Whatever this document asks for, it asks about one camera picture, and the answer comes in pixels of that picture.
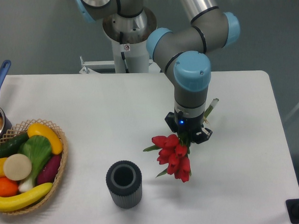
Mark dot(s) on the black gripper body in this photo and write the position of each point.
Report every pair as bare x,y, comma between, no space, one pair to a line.
185,124

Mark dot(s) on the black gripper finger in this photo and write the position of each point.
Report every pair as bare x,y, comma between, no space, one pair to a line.
200,135
171,122

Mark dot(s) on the red tulip bouquet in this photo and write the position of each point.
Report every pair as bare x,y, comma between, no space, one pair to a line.
174,150

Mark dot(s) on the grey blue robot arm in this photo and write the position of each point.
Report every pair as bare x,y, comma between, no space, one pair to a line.
181,56

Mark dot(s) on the dark grey ribbed vase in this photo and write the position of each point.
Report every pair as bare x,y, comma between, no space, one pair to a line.
124,182

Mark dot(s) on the black device at edge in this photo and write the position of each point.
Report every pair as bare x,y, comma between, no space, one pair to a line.
293,210

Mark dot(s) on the purple sweet potato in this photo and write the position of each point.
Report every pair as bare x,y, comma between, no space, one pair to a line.
49,171

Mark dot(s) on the green bok choy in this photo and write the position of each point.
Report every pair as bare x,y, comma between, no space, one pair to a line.
38,149

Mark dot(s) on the woven wicker basket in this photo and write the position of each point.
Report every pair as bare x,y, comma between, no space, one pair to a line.
22,128

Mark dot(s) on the beige round disc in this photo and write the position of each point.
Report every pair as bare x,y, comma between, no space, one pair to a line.
17,167

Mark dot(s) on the green cucumber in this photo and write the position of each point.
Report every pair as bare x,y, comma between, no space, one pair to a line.
12,145

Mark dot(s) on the orange fruit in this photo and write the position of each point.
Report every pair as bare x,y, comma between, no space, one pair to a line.
8,187

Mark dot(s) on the yellow banana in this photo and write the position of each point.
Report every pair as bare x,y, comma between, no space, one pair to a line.
14,203

